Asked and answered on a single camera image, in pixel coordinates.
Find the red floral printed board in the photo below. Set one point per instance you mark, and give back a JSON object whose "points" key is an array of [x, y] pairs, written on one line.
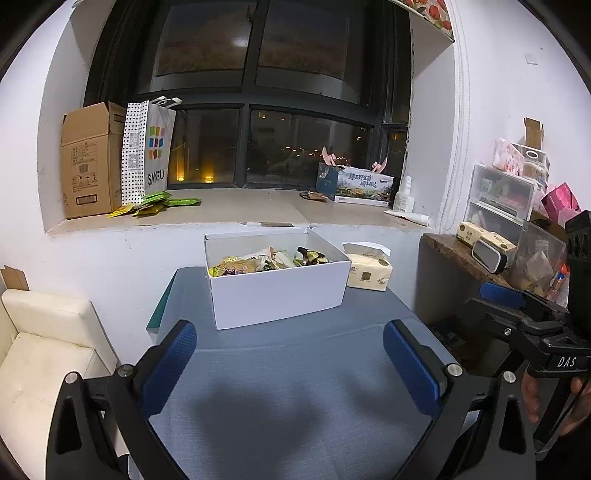
{"points": [[429, 16]]}

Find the dark window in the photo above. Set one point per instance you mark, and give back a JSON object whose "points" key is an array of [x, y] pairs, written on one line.
{"points": [[277, 92]]}

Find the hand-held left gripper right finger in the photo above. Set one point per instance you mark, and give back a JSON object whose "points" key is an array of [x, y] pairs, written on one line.
{"points": [[413, 369]]}

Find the yellow tissue pack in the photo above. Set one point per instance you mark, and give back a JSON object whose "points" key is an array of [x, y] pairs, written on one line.
{"points": [[369, 274]]}

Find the white tube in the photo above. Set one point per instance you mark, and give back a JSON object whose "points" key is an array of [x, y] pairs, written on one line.
{"points": [[408, 218]]}

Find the pink floral pack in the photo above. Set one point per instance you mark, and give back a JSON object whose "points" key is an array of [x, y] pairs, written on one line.
{"points": [[508, 156]]}

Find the printed landscape gift box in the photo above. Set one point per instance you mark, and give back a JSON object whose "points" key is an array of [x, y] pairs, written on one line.
{"points": [[360, 187]]}

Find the pile of green yellow packets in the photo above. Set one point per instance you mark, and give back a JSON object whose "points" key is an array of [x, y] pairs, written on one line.
{"points": [[152, 203]]}

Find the white cardboard box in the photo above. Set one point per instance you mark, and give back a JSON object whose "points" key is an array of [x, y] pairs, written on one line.
{"points": [[277, 295]]}

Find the small cardboard piece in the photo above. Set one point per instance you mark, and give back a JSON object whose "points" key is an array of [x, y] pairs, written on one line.
{"points": [[14, 278]]}

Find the cream leather sofa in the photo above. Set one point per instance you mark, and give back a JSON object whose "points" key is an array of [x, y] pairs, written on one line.
{"points": [[41, 360]]}

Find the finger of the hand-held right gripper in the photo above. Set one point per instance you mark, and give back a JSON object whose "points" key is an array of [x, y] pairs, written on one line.
{"points": [[501, 294], [494, 316]]}

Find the wooden side table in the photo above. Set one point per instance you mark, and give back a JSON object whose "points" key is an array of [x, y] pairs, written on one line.
{"points": [[452, 251]]}

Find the pink ornament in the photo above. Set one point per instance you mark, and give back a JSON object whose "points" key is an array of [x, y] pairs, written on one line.
{"points": [[328, 157], [381, 165]]}

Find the white plastic bottle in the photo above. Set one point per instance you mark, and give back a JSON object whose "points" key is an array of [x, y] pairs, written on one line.
{"points": [[405, 196]]}

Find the white wall switch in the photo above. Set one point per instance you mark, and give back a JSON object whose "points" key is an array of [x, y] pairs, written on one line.
{"points": [[532, 57]]}

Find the clear plastic drawer unit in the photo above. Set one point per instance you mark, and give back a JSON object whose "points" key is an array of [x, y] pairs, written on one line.
{"points": [[501, 194]]}

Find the brown cardboard box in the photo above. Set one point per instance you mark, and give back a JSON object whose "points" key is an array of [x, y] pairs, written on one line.
{"points": [[90, 161]]}

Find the brown packet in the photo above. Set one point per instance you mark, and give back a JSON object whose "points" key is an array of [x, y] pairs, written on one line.
{"points": [[313, 195]]}

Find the white dotted shopping bag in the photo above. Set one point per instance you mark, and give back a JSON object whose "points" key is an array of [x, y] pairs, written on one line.
{"points": [[147, 152]]}

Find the small yellow box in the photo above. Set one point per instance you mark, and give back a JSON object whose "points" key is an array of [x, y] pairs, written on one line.
{"points": [[501, 240], [471, 230]]}

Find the pink box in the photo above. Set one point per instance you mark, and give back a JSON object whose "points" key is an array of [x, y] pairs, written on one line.
{"points": [[561, 201]]}

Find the person's right hand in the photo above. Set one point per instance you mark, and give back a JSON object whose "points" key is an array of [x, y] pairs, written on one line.
{"points": [[530, 397]]}

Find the clear plastic container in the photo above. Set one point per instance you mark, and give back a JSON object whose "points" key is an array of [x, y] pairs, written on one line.
{"points": [[538, 263]]}

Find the heap of mixed snacks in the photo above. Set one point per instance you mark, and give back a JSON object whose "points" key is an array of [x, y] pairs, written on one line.
{"points": [[240, 266]]}

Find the upright cardboard flap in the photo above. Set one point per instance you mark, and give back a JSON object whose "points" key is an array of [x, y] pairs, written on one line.
{"points": [[533, 131]]}

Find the white box with oval hole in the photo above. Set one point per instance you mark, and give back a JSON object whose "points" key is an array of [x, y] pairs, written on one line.
{"points": [[535, 159]]}

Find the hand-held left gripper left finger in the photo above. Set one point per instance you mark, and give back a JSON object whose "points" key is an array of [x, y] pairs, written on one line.
{"points": [[166, 369]]}

